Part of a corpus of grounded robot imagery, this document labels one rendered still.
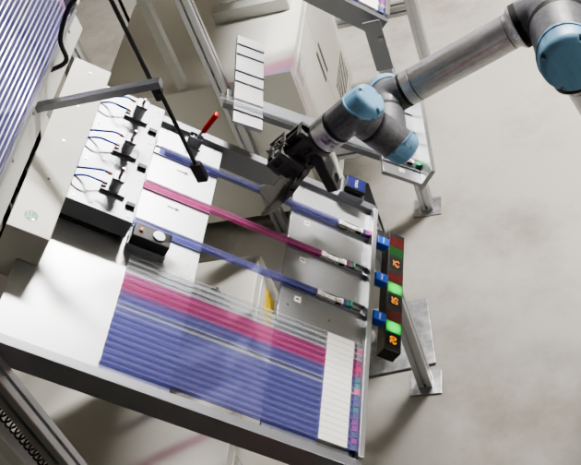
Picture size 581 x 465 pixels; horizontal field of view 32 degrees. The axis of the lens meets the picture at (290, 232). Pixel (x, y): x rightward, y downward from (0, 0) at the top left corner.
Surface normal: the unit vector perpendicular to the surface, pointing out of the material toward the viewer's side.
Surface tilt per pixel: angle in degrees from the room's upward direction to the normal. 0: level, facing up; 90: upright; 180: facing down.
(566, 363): 0
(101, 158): 43
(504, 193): 0
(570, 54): 83
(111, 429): 0
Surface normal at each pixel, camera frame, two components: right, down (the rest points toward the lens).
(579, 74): -0.08, 0.61
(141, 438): -0.29, -0.69
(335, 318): 0.43, -0.60
